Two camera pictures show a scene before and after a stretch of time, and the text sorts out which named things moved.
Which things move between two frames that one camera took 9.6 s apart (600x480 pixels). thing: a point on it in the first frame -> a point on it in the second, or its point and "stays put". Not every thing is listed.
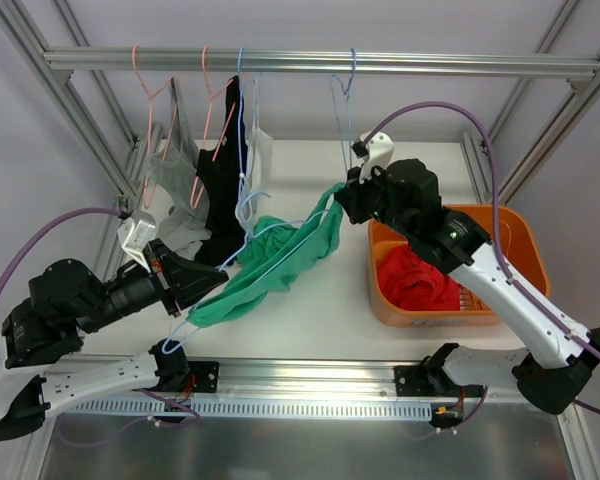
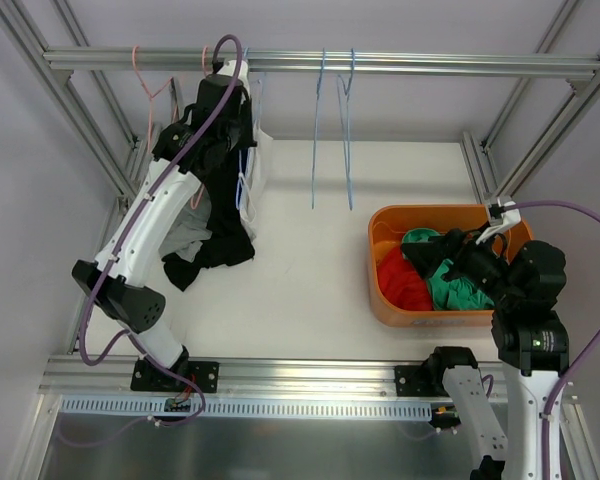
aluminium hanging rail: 65,61 stays put
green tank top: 275,252 -> 456,294
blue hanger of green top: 189,329 -> 316,127
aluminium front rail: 335,377 stays put
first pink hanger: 147,204 stays put
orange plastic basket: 522,245 stays put
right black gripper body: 362,197 -> 453,248
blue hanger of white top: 244,199 -> 242,172
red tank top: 410,284 stays put
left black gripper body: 166,278 -> 247,145
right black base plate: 424,381 stays put
